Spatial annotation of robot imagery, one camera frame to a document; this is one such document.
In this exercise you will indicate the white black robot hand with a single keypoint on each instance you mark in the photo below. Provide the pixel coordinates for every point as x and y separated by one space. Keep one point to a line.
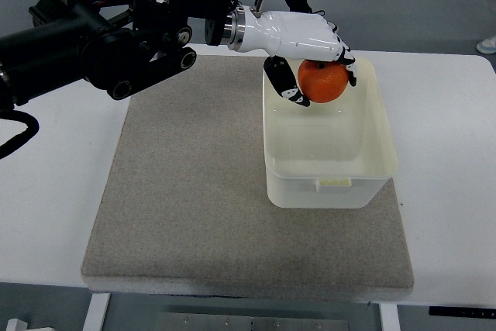
289 38

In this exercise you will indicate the orange fruit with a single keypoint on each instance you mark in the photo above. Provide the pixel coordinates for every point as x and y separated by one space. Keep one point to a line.
322 82

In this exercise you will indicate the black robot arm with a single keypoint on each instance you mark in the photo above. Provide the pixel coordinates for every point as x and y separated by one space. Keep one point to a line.
119 46

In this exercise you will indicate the translucent white plastic box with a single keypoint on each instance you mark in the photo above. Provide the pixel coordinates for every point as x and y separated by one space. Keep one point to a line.
336 155

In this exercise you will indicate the grey foam mat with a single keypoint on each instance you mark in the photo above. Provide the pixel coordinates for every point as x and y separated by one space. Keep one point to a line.
185 209

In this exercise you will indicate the white blue shoe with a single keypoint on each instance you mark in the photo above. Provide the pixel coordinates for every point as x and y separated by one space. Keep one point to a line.
487 46

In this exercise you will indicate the white table leg right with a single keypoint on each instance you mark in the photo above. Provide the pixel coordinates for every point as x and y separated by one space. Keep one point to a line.
389 317

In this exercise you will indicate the white table leg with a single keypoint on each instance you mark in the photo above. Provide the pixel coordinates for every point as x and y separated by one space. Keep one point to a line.
96 313
389 317

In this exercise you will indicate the white table leg left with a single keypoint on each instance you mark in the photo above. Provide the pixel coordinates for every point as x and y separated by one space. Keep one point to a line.
96 313

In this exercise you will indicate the black table control panel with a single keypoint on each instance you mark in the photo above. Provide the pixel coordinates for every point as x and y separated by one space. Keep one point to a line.
463 312

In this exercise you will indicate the white object bottom left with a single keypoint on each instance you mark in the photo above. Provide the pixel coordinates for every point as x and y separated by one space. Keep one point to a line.
16 325

